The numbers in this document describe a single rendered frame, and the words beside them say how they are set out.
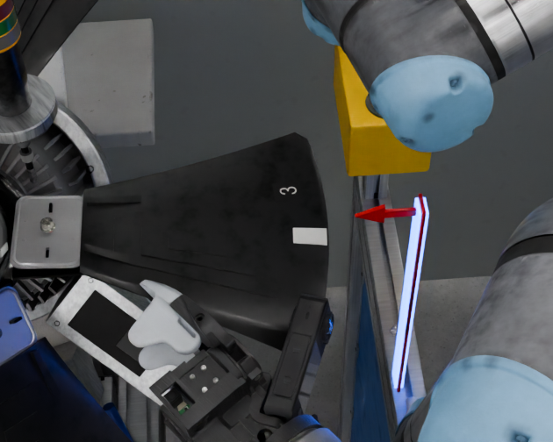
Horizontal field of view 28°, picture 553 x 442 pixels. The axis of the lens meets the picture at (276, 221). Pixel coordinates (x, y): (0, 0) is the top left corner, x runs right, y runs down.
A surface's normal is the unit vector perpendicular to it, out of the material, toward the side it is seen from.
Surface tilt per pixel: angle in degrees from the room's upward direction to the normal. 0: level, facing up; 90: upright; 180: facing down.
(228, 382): 6
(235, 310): 20
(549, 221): 37
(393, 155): 90
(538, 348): 15
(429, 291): 0
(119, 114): 0
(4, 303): 54
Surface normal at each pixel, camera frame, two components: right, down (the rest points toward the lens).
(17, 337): 0.74, -0.15
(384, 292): -0.01, -0.62
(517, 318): -0.52, -0.71
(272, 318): 0.20, -0.32
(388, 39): -0.54, -0.36
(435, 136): 0.33, 0.73
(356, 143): 0.07, 0.78
